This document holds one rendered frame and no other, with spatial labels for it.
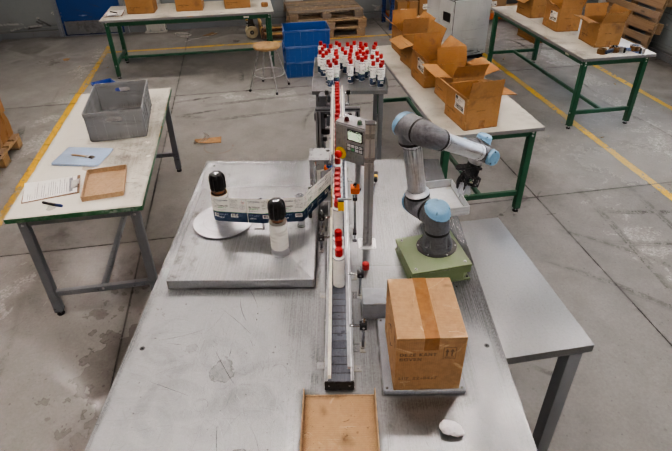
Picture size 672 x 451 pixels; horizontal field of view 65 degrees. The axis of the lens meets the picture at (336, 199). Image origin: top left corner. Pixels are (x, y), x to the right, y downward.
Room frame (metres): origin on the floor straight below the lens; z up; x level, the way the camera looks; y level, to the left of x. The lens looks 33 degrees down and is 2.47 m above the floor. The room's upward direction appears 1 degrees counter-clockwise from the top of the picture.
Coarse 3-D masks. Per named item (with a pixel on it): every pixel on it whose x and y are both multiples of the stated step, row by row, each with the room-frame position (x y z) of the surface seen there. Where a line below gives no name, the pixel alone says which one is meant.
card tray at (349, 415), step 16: (304, 400) 1.18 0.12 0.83; (320, 400) 1.18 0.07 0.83; (336, 400) 1.18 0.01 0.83; (352, 400) 1.18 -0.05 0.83; (368, 400) 1.18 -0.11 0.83; (304, 416) 1.12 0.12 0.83; (320, 416) 1.12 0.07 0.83; (336, 416) 1.12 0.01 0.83; (352, 416) 1.12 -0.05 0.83; (368, 416) 1.11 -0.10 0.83; (304, 432) 1.06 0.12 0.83; (320, 432) 1.06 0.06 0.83; (336, 432) 1.06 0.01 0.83; (352, 432) 1.06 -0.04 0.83; (368, 432) 1.05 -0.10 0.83; (304, 448) 1.00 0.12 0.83; (320, 448) 1.00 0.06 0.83; (336, 448) 1.00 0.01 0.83; (352, 448) 1.00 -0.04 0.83; (368, 448) 1.00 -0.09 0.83
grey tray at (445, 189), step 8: (432, 184) 2.41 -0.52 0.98; (440, 184) 2.42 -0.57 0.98; (448, 184) 2.42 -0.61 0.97; (432, 192) 2.37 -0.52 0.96; (440, 192) 2.37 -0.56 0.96; (448, 192) 2.36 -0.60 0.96; (456, 192) 2.34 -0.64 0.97; (448, 200) 2.29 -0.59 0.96; (456, 200) 2.28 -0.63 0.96; (464, 200) 2.23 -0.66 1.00; (456, 208) 2.15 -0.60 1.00; (464, 208) 2.16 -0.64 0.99
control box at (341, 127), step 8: (336, 120) 2.17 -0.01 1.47; (352, 120) 2.17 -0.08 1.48; (336, 128) 2.16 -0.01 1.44; (344, 128) 2.14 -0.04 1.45; (352, 128) 2.11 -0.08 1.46; (360, 128) 2.09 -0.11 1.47; (376, 128) 2.14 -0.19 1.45; (336, 136) 2.16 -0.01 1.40; (344, 136) 2.14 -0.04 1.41; (376, 136) 2.15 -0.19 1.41; (336, 144) 2.16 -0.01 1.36; (344, 144) 2.14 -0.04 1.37; (360, 144) 2.09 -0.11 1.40; (376, 144) 2.15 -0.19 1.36; (344, 152) 2.14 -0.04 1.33; (352, 152) 2.11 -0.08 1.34; (352, 160) 2.11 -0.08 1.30; (360, 160) 2.09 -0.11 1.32
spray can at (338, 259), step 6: (336, 252) 1.73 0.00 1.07; (342, 252) 1.73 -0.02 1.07; (336, 258) 1.72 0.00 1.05; (342, 258) 1.72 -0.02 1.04; (336, 264) 1.72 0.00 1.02; (342, 264) 1.72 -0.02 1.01; (336, 270) 1.72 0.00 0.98; (342, 270) 1.72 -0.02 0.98; (336, 276) 1.72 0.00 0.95; (342, 276) 1.72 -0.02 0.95; (336, 282) 1.72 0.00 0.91; (342, 282) 1.72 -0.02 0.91
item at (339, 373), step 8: (344, 168) 2.78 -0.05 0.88; (344, 176) 2.68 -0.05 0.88; (344, 184) 2.59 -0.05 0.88; (344, 192) 2.50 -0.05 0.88; (344, 240) 2.06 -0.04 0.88; (336, 288) 1.72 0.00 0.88; (344, 288) 1.72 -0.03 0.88; (336, 296) 1.67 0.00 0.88; (344, 296) 1.66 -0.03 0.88; (336, 304) 1.62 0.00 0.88; (344, 304) 1.62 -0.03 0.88; (336, 312) 1.57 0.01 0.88; (344, 312) 1.57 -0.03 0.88; (336, 320) 1.53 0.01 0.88; (344, 320) 1.52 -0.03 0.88; (336, 328) 1.48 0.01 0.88; (344, 328) 1.48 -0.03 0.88; (336, 336) 1.44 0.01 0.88; (344, 336) 1.44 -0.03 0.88; (336, 344) 1.40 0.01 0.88; (344, 344) 1.40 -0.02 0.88; (336, 352) 1.36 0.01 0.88; (344, 352) 1.36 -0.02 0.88; (336, 360) 1.32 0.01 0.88; (344, 360) 1.32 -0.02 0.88; (336, 368) 1.28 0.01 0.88; (344, 368) 1.28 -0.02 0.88; (336, 376) 1.25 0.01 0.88; (344, 376) 1.25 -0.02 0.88
